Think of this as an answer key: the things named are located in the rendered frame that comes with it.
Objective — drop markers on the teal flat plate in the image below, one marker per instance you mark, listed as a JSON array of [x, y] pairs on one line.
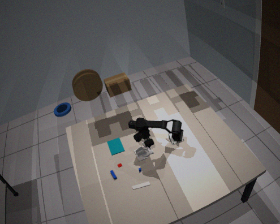
[[115, 146]]

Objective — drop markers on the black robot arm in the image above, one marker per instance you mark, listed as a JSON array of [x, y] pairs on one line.
[[142, 125]]

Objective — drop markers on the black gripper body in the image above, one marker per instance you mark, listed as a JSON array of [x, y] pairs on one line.
[[149, 141]]

